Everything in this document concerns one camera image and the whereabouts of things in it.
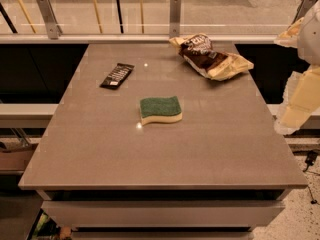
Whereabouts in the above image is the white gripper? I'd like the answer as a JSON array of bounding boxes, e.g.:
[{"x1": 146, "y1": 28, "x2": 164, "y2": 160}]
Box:
[{"x1": 274, "y1": 0, "x2": 320, "y2": 135}]

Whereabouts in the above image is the brown chip bag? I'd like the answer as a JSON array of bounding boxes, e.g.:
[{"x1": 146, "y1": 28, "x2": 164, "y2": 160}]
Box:
[{"x1": 169, "y1": 33, "x2": 254, "y2": 81}]

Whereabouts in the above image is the green yellow sponge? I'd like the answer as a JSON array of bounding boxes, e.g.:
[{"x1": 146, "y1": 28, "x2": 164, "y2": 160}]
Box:
[{"x1": 140, "y1": 96, "x2": 182, "y2": 125}]

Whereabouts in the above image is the black snack bar wrapper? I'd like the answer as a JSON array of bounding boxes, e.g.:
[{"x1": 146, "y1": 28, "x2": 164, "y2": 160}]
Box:
[{"x1": 100, "y1": 63, "x2": 134, "y2": 89}]

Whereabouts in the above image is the grey table drawer front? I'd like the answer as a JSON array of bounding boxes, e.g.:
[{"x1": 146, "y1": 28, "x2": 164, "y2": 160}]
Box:
[{"x1": 42, "y1": 200, "x2": 284, "y2": 228}]

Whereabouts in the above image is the metal railing bar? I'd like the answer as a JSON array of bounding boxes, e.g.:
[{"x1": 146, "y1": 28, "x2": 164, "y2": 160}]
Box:
[{"x1": 0, "y1": 34, "x2": 276, "y2": 44}]

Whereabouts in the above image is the cardboard box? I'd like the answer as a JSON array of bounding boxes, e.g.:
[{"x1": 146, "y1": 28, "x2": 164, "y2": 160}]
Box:
[{"x1": 0, "y1": 144, "x2": 37, "y2": 172}]

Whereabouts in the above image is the black power adapter with cable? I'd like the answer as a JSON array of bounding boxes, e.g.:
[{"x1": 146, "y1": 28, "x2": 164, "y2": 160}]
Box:
[{"x1": 301, "y1": 149, "x2": 319, "y2": 205}]

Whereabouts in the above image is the middle metal railing bracket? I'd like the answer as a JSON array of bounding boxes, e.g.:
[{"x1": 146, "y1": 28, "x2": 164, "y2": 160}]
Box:
[{"x1": 169, "y1": 0, "x2": 182, "y2": 38}]

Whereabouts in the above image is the left metal railing bracket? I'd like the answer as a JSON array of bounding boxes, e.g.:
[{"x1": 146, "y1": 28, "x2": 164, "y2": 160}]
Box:
[{"x1": 36, "y1": 0, "x2": 62, "y2": 39}]

